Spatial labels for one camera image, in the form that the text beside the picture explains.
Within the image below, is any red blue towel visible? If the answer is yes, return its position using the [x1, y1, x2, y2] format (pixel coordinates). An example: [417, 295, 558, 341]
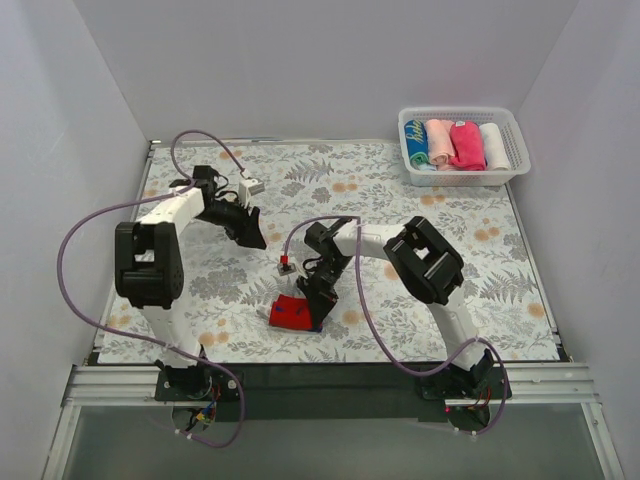
[256, 294, 323, 333]

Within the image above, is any pink red towel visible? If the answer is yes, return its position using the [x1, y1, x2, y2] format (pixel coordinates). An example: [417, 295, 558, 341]
[449, 121, 486, 171]

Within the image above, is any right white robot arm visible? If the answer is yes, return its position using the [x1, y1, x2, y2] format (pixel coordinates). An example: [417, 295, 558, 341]
[297, 216, 494, 398]

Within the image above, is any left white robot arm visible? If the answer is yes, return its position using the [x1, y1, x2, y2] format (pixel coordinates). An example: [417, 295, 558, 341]
[115, 165, 266, 400]

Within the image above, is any floral table mat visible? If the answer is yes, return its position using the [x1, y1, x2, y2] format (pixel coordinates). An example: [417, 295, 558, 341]
[95, 141, 561, 365]

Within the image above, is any light blue folded towel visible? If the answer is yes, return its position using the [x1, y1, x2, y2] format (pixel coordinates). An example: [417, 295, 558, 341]
[413, 163, 438, 174]

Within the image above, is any blue printed rolled towel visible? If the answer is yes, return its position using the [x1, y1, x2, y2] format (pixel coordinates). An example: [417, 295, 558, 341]
[404, 120, 430, 166]

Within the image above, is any peach rolled towel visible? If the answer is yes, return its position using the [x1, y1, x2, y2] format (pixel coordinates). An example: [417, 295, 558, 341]
[424, 119, 455, 166]

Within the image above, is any white rolled towel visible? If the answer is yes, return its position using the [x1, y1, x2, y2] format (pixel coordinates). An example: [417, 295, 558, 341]
[479, 123, 511, 171]

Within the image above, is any white plastic basket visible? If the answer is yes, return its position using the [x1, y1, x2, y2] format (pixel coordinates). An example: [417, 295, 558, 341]
[398, 106, 531, 187]

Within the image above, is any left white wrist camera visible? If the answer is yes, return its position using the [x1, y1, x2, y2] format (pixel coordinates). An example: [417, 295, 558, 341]
[237, 178, 265, 204]

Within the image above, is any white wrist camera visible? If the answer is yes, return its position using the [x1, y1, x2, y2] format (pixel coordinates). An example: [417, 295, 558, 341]
[237, 178, 265, 204]
[277, 255, 298, 276]

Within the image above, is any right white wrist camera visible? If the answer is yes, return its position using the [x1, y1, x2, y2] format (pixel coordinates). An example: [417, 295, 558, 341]
[277, 255, 298, 276]

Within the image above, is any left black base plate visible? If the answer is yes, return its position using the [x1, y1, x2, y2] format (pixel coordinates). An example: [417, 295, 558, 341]
[154, 366, 243, 402]

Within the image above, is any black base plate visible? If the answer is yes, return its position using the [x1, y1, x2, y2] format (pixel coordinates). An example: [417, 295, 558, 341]
[417, 365, 512, 399]
[154, 366, 243, 402]

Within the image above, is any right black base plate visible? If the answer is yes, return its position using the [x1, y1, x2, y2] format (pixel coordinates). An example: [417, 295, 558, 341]
[417, 365, 512, 399]

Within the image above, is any aluminium frame rail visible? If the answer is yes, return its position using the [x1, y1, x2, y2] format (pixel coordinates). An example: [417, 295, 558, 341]
[41, 363, 166, 480]

